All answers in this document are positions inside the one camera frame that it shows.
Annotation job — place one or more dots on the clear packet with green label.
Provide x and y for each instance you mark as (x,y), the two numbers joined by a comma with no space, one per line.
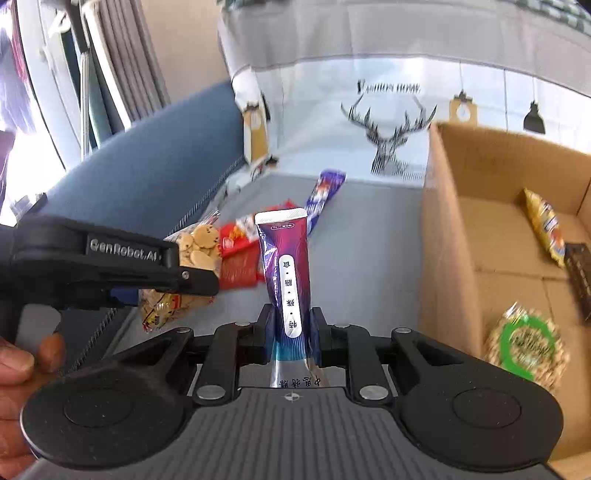
(526,346)

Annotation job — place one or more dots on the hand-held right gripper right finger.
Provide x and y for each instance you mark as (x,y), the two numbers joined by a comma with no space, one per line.
(318,337)

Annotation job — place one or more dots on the brown cardboard box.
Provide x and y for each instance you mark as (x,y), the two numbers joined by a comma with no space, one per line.
(443,258)

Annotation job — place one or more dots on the grey curtain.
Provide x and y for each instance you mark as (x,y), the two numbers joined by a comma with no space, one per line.
(129,55)

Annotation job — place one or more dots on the clear bag of round biscuits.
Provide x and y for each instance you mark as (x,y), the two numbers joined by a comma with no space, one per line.
(203,244)

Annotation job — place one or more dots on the grey metal pole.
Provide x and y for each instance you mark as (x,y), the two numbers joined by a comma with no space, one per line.
(84,92)

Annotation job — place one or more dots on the person's left hand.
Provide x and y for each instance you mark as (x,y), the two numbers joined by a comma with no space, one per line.
(18,369)

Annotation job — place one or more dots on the dark brown snack packet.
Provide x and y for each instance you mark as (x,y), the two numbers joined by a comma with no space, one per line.
(581,277)

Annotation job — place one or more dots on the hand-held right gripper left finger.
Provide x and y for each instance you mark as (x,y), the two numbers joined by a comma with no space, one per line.
(268,332)

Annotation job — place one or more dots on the purple wafer packet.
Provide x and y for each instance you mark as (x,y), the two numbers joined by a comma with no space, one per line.
(323,194)

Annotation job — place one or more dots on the blue sofa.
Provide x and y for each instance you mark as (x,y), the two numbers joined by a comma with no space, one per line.
(138,152)

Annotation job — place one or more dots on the yellow snack packet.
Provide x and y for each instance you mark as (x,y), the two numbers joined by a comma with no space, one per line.
(545,226)

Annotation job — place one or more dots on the dark red snack packet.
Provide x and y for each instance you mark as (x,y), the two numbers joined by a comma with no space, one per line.
(240,272)

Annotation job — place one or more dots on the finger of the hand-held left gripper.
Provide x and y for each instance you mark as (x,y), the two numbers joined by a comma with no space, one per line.
(184,286)

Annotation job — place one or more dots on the bright red printed snack packet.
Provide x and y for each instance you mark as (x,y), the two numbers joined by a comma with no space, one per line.
(235,235)

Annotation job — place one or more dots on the purple and white stick packet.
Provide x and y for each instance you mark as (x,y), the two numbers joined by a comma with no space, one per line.
(286,258)

